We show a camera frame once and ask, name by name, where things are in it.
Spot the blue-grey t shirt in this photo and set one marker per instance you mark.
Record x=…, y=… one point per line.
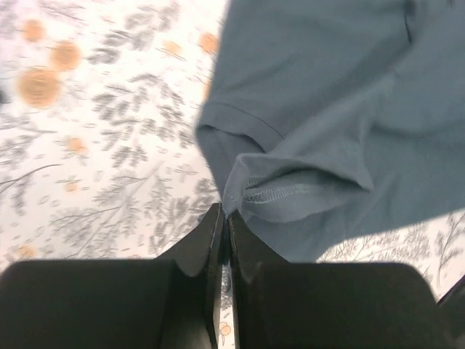
x=329, y=120

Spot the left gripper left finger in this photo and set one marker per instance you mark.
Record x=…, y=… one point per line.
x=171, y=301

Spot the floral table cloth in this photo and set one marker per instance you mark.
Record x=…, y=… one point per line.
x=99, y=158

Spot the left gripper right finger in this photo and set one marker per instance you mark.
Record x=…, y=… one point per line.
x=280, y=304

